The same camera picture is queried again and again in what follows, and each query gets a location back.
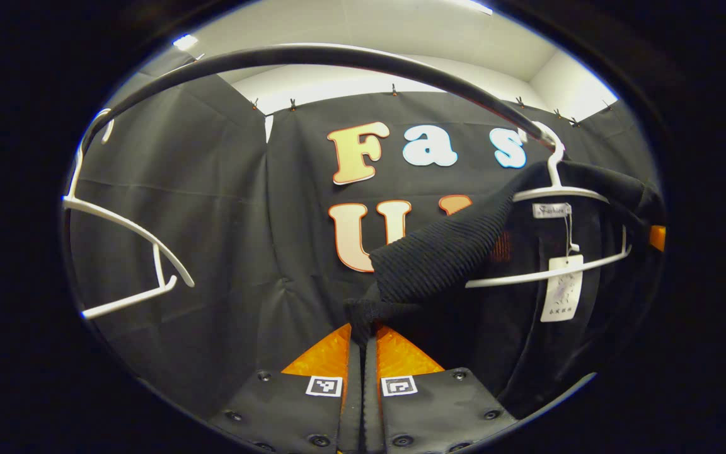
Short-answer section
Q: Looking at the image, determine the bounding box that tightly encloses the black knit garment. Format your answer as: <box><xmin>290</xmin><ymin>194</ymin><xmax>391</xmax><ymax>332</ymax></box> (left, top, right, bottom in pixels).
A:
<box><xmin>343</xmin><ymin>159</ymin><xmax>667</xmax><ymax>420</ymax></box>

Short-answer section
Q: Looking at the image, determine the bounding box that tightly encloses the black metal clothes rack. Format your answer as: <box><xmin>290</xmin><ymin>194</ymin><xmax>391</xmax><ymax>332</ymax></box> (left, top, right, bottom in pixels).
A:
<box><xmin>79</xmin><ymin>43</ymin><xmax>556</xmax><ymax>152</ymax></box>

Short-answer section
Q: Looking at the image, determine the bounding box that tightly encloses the row of small backdrop clips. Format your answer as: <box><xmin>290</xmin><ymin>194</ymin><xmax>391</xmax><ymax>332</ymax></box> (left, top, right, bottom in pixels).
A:
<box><xmin>250</xmin><ymin>83</ymin><xmax>613</xmax><ymax>127</ymax></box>

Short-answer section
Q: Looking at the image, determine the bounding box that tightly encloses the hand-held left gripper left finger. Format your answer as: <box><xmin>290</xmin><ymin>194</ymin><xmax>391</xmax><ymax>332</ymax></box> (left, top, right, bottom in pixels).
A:
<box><xmin>207</xmin><ymin>323</ymin><xmax>364</xmax><ymax>454</ymax></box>

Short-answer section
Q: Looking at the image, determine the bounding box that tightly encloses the black backdrop cloth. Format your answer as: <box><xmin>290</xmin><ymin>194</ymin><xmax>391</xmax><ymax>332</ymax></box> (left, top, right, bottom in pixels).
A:
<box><xmin>64</xmin><ymin>47</ymin><xmax>663</xmax><ymax>417</ymax></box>

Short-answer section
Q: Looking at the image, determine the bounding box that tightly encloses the white paper hang tag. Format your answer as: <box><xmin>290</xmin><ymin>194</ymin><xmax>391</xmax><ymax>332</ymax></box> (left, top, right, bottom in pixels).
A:
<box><xmin>539</xmin><ymin>254</ymin><xmax>584</xmax><ymax>323</ymax></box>

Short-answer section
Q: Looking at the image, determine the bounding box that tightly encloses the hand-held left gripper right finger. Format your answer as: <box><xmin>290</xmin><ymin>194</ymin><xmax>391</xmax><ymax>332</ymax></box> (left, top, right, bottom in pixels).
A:
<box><xmin>363</xmin><ymin>325</ymin><xmax>519</xmax><ymax>454</ymax></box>

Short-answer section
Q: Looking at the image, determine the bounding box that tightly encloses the white plastic hanger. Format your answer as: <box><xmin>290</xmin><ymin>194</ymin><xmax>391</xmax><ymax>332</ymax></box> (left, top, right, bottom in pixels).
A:
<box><xmin>466</xmin><ymin>121</ymin><xmax>633</xmax><ymax>289</ymax></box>
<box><xmin>62</xmin><ymin>108</ymin><xmax>195</xmax><ymax>320</ymax></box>

